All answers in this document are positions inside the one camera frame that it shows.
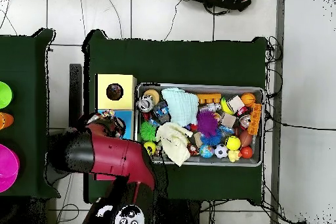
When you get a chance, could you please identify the orange plastic grid tray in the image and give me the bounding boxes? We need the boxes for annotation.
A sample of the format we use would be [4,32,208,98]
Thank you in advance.
[247,102,263,136]

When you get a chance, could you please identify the black power cable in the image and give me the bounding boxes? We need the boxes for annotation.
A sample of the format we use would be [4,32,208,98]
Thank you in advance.
[264,110,336,132]

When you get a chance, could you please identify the magenta plastic bowl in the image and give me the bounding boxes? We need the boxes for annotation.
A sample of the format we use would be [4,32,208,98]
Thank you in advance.
[0,143,21,194]

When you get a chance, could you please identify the black-and-white soccer ball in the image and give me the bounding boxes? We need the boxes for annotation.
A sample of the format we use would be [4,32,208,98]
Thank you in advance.
[214,144,229,160]

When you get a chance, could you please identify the orange plastic toy block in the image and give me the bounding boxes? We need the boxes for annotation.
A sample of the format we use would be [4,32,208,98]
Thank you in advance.
[195,93,222,104]

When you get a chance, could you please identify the mint green muslin cloth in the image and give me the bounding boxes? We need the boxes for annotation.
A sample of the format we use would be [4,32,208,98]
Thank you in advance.
[160,87,200,127]

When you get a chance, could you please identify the orange plastic cup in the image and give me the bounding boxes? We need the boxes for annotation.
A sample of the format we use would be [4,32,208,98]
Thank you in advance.
[0,112,15,131]

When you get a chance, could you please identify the silver mesh bin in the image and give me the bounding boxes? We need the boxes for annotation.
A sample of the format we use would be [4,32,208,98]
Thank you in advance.
[135,81,265,168]

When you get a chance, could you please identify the green spiky ball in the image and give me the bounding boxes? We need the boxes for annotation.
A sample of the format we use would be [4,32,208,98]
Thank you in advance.
[139,120,158,142]

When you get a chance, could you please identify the crushed drink can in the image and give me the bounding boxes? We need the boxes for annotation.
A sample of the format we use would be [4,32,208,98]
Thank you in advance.
[136,94,155,113]

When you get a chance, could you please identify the cream muslin cloth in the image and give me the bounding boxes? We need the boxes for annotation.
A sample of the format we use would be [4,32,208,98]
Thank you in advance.
[155,122,194,168]

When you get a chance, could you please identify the dark green table cloth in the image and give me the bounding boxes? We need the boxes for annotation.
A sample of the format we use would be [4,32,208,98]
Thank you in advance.
[81,28,269,204]

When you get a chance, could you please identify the yellow smiley ball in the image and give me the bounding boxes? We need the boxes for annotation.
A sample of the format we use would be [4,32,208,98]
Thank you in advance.
[224,135,242,152]

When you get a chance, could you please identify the orange toy basketball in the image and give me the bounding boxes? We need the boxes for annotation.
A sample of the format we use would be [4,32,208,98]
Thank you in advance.
[240,92,257,107]

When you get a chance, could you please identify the green-clothed side table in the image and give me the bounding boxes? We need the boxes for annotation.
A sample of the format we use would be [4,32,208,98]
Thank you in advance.
[0,27,62,200]

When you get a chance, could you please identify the wooden three-hole box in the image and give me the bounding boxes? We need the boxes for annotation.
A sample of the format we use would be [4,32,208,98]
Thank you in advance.
[93,73,138,182]

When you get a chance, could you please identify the purple spiky ball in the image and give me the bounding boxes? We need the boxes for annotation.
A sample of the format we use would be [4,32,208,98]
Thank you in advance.
[196,110,221,139]

